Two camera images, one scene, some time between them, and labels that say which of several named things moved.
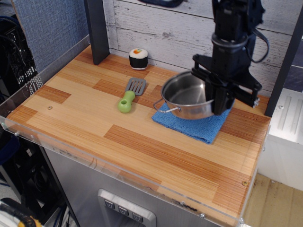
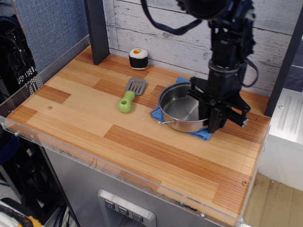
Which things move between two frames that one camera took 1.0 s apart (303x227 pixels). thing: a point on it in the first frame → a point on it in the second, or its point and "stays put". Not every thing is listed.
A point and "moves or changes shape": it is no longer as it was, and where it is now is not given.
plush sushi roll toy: x=138 y=58 stays put
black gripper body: x=229 y=65 → x=222 y=91
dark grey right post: x=296 y=39 stays put
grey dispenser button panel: x=116 y=210 stays put
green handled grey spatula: x=136 y=86 stays put
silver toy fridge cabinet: x=81 y=184 stays put
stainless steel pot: x=184 y=96 moves or changes shape
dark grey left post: x=98 y=29 stays put
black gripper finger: x=223 y=100 → x=217 y=120
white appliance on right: x=281 y=157 stays put
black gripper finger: x=210 y=90 → x=204 y=109
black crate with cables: x=18 y=75 stays put
